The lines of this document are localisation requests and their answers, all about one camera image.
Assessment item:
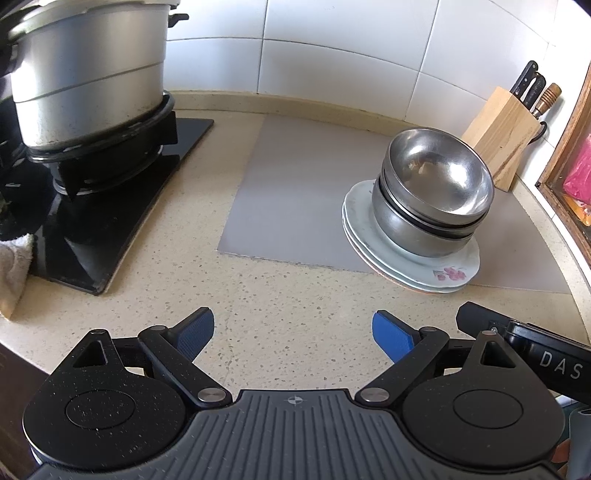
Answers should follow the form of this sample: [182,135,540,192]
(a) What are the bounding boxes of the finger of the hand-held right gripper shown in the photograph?
[456,302,509,342]

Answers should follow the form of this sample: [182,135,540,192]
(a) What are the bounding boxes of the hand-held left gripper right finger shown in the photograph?
[355,311,522,409]

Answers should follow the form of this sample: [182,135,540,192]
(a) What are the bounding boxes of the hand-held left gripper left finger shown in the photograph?
[74,308,232,411]

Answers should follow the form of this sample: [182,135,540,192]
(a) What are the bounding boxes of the white plate with red flowers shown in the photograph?
[344,179,481,283]
[342,203,479,291]

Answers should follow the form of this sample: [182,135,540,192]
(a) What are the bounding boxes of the cream plate with floral rim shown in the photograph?
[346,231,467,295]

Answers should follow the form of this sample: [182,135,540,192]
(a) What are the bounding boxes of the stainless steel bowl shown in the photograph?
[382,128,495,217]
[372,178,476,258]
[375,173,489,238]

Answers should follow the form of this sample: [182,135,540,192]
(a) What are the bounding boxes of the person's right hand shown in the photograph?
[551,438,572,480]

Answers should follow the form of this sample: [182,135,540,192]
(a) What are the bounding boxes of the black glass gas stove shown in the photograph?
[0,99,215,296]

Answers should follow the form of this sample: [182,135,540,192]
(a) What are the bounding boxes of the grey counter mat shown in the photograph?
[216,114,571,294]

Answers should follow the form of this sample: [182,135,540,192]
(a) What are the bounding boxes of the pink plastic bag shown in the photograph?
[563,134,591,207]

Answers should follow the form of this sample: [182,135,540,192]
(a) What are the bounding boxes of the wooden knife block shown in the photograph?
[462,86,541,192]

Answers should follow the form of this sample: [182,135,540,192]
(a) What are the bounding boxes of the white cloth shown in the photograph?
[0,233,36,320]

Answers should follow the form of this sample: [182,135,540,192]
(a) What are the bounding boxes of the aluminium pressure cooker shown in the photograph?
[9,0,190,151]

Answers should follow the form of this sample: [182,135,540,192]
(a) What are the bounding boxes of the wooden window frame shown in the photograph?
[536,62,591,269]

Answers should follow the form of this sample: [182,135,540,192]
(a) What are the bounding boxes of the black-handled scissors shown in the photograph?
[526,121,549,147]

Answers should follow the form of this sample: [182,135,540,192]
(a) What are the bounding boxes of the wooden handle sharpening tool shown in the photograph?
[531,83,563,119]

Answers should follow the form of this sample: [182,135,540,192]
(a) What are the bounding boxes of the black riveted handle knife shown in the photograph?
[510,60,539,96]

